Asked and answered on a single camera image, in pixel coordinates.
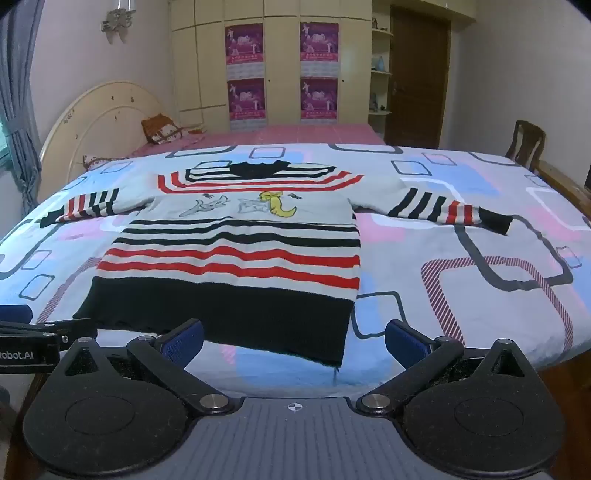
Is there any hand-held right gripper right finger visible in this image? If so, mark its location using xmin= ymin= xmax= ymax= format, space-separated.
xmin=355 ymin=318 xmax=529 ymax=414

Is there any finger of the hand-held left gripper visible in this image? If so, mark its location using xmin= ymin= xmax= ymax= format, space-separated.
xmin=0 ymin=305 xmax=57 ymax=337

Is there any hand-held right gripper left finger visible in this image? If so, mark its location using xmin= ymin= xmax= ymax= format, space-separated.
xmin=60 ymin=318 xmax=234 ymax=414

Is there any striped knit sweater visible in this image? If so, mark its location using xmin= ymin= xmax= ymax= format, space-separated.
xmin=39 ymin=159 xmax=514 ymax=370

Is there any printed bed blanket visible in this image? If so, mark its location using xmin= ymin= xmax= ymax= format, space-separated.
xmin=0 ymin=144 xmax=591 ymax=400

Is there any floral pillow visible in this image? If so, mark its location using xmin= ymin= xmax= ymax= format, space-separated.
xmin=83 ymin=154 xmax=129 ymax=172

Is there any grey curtain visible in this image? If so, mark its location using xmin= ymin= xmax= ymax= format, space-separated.
xmin=0 ymin=14 xmax=45 ymax=214

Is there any cream arched headboard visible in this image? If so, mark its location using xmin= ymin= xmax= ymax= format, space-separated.
xmin=39 ymin=82 xmax=163 ymax=185

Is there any brown plush toy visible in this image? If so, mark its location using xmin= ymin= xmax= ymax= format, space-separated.
xmin=141 ymin=113 xmax=192 ymax=145

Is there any wooden chair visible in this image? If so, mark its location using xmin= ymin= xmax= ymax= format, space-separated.
xmin=505 ymin=120 xmax=547 ymax=172

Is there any pink bedsheet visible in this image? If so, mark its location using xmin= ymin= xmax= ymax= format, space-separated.
xmin=129 ymin=122 xmax=386 ymax=160

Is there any cream corner shelf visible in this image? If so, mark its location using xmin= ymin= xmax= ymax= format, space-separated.
xmin=369 ymin=0 xmax=396 ymax=136

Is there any brown wooden door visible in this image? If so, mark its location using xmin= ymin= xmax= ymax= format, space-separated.
xmin=385 ymin=4 xmax=452 ymax=148

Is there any cream wardrobe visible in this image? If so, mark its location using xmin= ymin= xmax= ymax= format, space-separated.
xmin=171 ymin=0 xmax=374 ymax=133

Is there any wooden bed frame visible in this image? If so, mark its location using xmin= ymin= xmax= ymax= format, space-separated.
xmin=531 ymin=159 xmax=591 ymax=219

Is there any purple wall poster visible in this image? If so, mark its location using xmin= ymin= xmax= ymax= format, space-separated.
xmin=225 ymin=24 xmax=265 ymax=79
xmin=227 ymin=78 xmax=267 ymax=121
xmin=300 ymin=21 xmax=341 ymax=77
xmin=300 ymin=77 xmax=339 ymax=121

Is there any wall lamp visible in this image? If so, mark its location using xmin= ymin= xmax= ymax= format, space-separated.
xmin=102 ymin=0 xmax=137 ymax=31

